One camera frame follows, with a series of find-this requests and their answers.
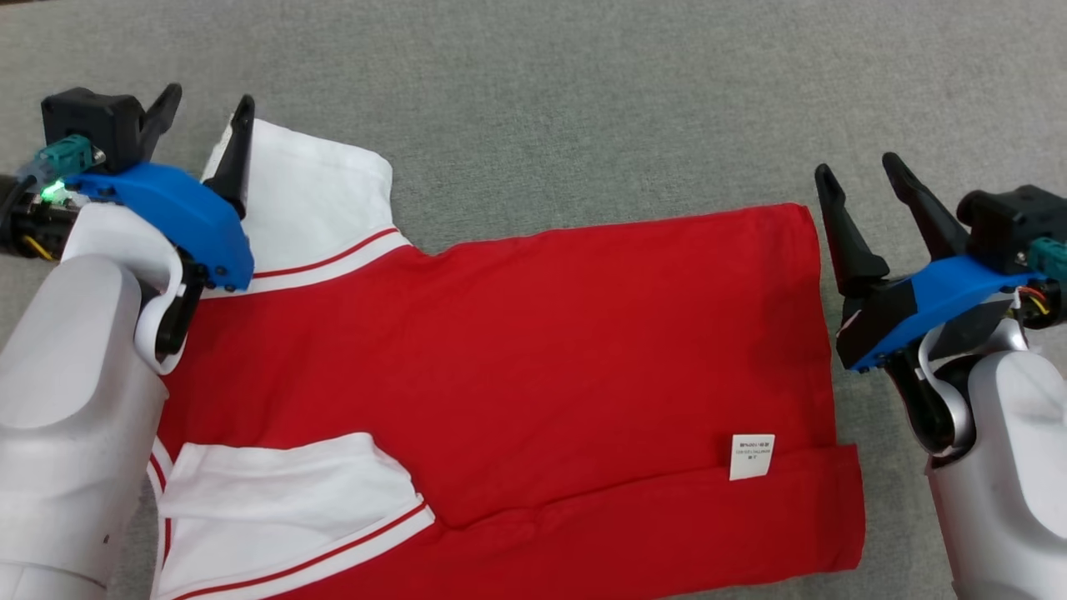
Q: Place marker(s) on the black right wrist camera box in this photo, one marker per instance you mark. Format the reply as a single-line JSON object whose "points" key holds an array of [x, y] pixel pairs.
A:
{"points": [[1013, 225]]}

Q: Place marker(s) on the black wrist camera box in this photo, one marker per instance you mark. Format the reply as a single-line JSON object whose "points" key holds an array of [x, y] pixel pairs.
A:
{"points": [[92, 121], [1013, 225]]}

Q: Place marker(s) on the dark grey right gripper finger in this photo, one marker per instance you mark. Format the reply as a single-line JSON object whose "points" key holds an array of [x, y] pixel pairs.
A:
{"points": [[846, 242], [929, 212]]}

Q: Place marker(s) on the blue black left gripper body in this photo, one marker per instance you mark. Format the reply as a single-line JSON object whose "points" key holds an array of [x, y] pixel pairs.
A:
{"points": [[183, 217]]}

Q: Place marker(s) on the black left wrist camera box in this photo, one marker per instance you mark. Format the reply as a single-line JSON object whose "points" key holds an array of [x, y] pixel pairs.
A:
{"points": [[92, 121]]}

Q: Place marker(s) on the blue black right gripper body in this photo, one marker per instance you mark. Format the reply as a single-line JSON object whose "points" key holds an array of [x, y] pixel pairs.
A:
{"points": [[925, 304]]}

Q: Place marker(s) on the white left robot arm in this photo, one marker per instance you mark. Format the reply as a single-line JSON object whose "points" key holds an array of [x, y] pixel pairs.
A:
{"points": [[67, 417]]}

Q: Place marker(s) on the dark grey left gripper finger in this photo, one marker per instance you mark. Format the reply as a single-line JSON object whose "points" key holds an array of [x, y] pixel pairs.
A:
{"points": [[235, 167], [160, 125]]}

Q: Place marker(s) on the red white-sleeved Bulls jersey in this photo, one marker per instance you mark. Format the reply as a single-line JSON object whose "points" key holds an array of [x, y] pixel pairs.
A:
{"points": [[542, 358]]}

